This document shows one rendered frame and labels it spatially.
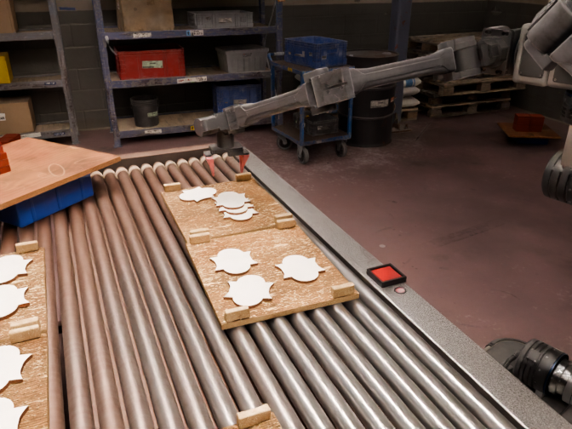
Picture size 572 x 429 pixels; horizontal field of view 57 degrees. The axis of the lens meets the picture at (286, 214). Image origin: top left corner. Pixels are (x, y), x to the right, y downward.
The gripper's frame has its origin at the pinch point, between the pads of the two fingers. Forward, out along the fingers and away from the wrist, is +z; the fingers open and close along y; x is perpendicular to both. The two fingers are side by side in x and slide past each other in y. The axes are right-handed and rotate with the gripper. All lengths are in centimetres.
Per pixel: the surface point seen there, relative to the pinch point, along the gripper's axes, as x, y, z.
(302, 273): -54, 6, 9
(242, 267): -46.3, -7.7, 9.0
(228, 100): 391, 93, 72
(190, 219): -10.7, -15.2, 10.2
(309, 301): -65, 4, 10
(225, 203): -7.9, -2.8, 7.6
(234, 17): 387, 102, -12
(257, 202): -5.0, 8.8, 10.3
